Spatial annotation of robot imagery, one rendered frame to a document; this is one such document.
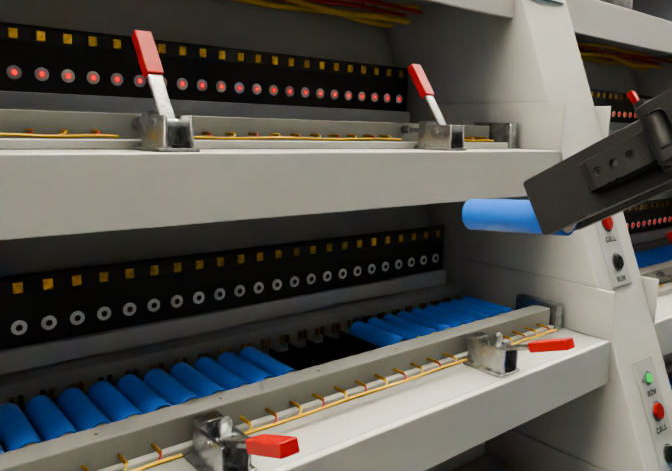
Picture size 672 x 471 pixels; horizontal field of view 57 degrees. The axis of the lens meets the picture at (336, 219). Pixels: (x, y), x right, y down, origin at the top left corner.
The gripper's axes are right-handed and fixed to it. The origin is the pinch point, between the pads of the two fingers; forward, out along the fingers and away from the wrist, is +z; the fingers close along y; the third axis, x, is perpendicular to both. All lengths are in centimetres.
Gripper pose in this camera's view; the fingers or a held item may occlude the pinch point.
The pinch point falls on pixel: (608, 178)
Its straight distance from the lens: 33.1
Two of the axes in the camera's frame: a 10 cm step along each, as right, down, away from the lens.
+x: 2.8, 9.2, -2.6
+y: -7.8, 0.7, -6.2
